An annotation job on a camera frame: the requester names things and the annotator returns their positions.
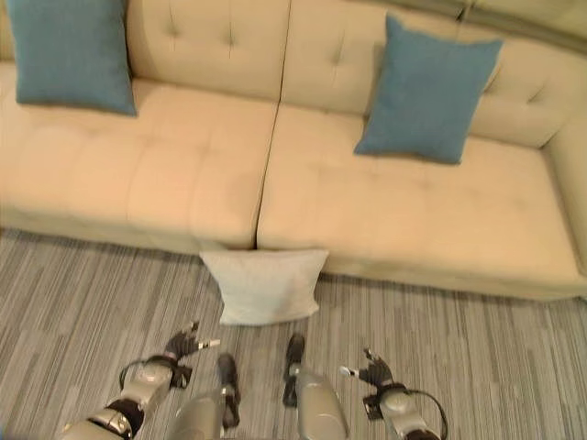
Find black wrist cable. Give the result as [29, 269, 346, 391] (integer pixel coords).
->
[118, 357, 160, 391]
[405, 388, 449, 435]

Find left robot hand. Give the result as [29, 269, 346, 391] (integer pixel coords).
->
[163, 321, 220, 367]

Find dark right robot foot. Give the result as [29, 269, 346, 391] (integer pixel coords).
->
[282, 333, 306, 407]

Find light grey square cushion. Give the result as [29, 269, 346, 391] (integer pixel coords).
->
[199, 248, 330, 326]

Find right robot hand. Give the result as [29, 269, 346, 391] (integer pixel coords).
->
[338, 347, 393, 389]

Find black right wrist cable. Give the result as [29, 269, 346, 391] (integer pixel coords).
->
[405, 388, 449, 435]

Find silver right robot leg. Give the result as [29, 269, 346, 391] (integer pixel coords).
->
[293, 366, 350, 440]

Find beige tufted leather sofa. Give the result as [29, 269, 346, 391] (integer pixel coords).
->
[0, 0, 587, 303]

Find silver robot leg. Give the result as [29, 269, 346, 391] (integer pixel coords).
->
[293, 366, 350, 440]
[164, 387, 230, 440]

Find dark left robot foot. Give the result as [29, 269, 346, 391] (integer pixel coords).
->
[216, 352, 241, 430]

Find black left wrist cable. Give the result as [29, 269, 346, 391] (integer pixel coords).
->
[118, 357, 160, 391]

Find dark robot foot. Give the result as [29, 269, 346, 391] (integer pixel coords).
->
[216, 352, 241, 430]
[282, 333, 306, 407]

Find blue square cushion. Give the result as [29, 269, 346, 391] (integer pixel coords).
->
[353, 13, 504, 166]
[6, 0, 138, 117]

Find silver left robot leg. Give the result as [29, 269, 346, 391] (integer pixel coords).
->
[164, 387, 230, 440]

